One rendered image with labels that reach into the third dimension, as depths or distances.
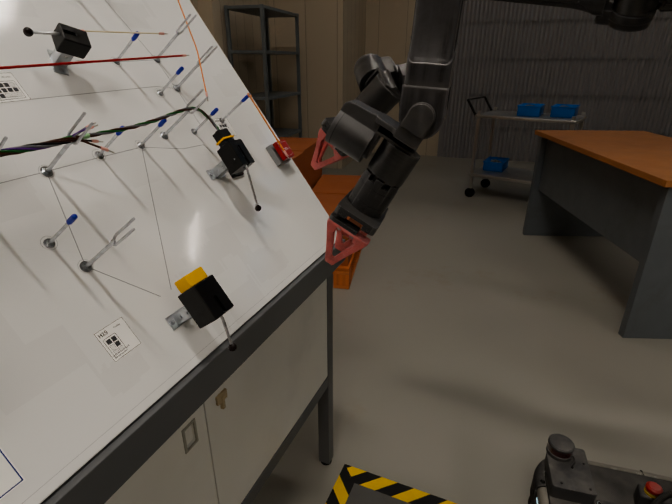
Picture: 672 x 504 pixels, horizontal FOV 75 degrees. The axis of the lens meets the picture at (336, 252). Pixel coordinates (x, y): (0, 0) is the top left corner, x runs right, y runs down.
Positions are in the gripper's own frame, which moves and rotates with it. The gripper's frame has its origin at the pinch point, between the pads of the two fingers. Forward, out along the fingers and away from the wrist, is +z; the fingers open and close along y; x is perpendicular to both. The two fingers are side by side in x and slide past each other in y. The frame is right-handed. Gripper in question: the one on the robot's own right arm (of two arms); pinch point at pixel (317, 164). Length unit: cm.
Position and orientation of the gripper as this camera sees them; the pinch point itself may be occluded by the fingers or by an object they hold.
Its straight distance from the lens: 85.5
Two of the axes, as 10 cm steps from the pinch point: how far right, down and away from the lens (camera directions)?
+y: -4.2, 3.0, -8.6
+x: 6.4, 7.7, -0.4
